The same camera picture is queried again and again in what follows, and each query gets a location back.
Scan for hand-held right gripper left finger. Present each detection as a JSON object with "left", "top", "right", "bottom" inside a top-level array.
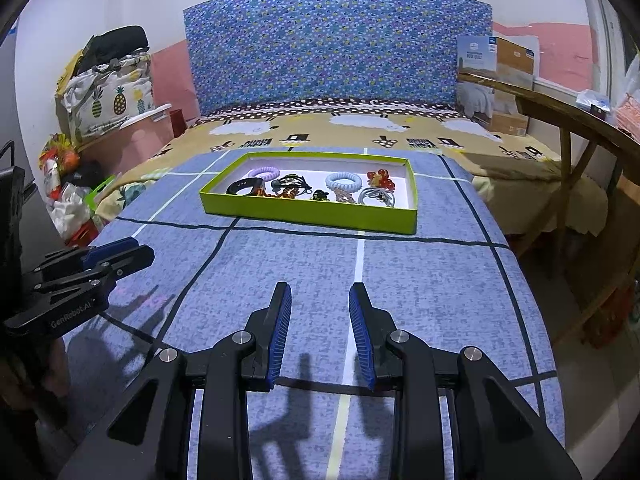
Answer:
[{"left": 57, "top": 281, "right": 293, "bottom": 480}]

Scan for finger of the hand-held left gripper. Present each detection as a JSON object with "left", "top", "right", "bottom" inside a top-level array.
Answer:
[
  {"left": 37, "top": 237, "right": 140, "bottom": 276},
  {"left": 32, "top": 245, "right": 156, "bottom": 295}
]

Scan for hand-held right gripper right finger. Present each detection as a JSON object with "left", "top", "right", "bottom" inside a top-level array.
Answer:
[{"left": 348, "top": 282, "right": 583, "bottom": 480}]

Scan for green cardboard box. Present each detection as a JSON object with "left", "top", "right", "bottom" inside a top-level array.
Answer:
[{"left": 199, "top": 151, "right": 418, "bottom": 236}]

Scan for pink beaded bracelet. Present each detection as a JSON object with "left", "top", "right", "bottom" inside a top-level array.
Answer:
[{"left": 310, "top": 189, "right": 357, "bottom": 206}]

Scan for light blue spiral hair tie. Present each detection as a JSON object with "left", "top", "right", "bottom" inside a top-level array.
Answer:
[{"left": 325, "top": 172, "right": 362, "bottom": 193}]

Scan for black hair tie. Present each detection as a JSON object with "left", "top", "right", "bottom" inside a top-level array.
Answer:
[{"left": 277, "top": 174, "right": 314, "bottom": 192}]

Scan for red bead bracelet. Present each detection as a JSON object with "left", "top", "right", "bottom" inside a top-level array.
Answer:
[{"left": 367, "top": 169, "right": 397, "bottom": 192}]

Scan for person's left hand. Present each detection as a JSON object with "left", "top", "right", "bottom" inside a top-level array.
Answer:
[{"left": 0, "top": 342, "right": 68, "bottom": 413}]

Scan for white plastic bag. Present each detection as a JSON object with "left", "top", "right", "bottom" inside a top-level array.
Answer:
[{"left": 47, "top": 182, "right": 101, "bottom": 241}]

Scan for green plastic piece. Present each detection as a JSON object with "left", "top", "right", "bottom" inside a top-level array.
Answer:
[{"left": 87, "top": 175, "right": 117, "bottom": 211}]

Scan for blue plaid blanket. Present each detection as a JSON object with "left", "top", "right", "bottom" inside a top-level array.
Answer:
[{"left": 62, "top": 147, "right": 568, "bottom": 480}]

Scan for colourful snack bags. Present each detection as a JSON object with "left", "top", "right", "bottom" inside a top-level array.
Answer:
[{"left": 39, "top": 133, "right": 81, "bottom": 196}]

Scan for pink storage box white lid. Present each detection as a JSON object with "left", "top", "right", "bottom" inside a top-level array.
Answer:
[{"left": 82, "top": 104, "right": 176, "bottom": 171}]

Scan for black fitness band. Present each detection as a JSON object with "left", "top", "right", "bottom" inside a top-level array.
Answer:
[{"left": 226, "top": 178, "right": 266, "bottom": 198}]

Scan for pineapple print bag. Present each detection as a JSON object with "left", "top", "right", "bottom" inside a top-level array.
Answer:
[{"left": 61, "top": 55, "right": 156, "bottom": 146}]

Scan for black bag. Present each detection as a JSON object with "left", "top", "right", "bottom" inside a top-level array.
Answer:
[{"left": 80, "top": 26, "right": 150, "bottom": 73}]

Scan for tan sheep print bedsheet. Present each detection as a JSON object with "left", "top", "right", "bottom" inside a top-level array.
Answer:
[{"left": 95, "top": 97, "right": 608, "bottom": 236}]

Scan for blue floral headboard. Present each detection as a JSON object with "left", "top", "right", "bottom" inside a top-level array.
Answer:
[{"left": 183, "top": 0, "right": 493, "bottom": 117}]

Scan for packaged quilt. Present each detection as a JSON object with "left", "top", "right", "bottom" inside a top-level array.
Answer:
[{"left": 456, "top": 35, "right": 499, "bottom": 122}]

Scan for wooden table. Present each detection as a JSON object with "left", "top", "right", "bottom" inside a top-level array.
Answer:
[{"left": 457, "top": 72, "right": 640, "bottom": 348}]

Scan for brown cardboard box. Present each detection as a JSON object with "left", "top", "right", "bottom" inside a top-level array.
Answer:
[{"left": 492, "top": 37, "right": 537, "bottom": 136}]

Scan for clear plastic packet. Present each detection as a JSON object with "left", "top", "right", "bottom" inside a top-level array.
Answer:
[{"left": 575, "top": 89, "right": 613, "bottom": 117}]

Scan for pink packet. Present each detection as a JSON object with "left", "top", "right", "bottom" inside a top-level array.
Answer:
[{"left": 612, "top": 95, "right": 640, "bottom": 137}]

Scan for grey hair ties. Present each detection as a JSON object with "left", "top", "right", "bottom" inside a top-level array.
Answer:
[{"left": 357, "top": 186, "right": 399, "bottom": 209}]

